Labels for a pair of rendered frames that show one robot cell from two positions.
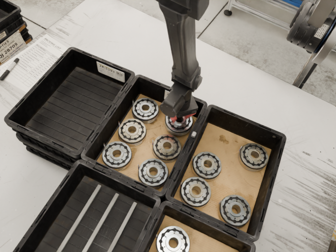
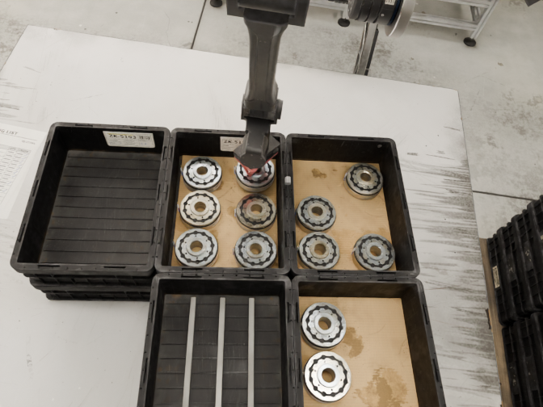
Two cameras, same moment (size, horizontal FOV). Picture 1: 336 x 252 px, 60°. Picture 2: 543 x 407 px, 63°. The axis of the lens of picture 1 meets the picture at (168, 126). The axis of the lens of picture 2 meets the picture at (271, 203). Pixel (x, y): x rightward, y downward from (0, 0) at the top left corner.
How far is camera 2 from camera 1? 22 cm
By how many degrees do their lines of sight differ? 14
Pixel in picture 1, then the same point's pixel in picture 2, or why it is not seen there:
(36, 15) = not seen: outside the picture
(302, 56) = (337, 34)
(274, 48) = (299, 34)
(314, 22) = not seen: outside the picture
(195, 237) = (343, 306)
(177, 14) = (275, 26)
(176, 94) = (258, 134)
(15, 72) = not seen: outside the picture
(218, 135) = (309, 170)
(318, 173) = (435, 172)
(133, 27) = (113, 65)
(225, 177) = (343, 220)
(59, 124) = (90, 241)
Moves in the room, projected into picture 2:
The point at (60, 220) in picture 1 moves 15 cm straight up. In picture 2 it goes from (164, 367) to (155, 352)
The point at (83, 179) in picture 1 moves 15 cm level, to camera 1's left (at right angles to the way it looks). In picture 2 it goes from (166, 300) to (98, 319)
